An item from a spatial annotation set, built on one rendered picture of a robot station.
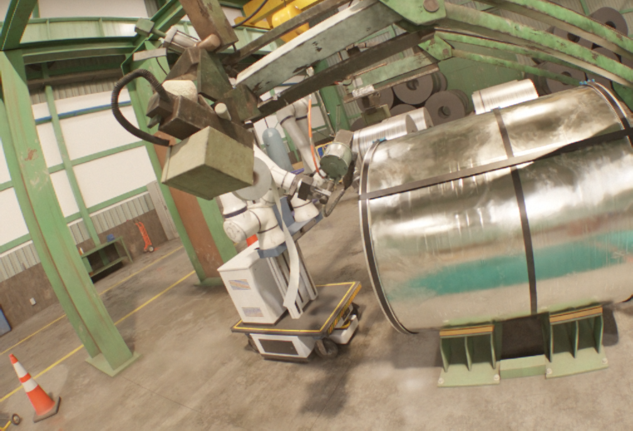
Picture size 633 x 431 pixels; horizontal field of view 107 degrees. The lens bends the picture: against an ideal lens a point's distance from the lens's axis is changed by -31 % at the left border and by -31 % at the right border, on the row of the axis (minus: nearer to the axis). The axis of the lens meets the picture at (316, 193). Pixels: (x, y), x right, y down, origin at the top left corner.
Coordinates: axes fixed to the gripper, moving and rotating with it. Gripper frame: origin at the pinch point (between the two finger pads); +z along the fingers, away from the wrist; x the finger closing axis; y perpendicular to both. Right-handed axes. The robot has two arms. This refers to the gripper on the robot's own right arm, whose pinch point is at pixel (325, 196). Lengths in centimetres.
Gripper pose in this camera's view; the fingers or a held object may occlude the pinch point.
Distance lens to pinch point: 166.7
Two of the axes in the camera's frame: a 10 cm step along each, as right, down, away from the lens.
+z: 9.3, 3.7, -0.6
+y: 3.2, -6.8, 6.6
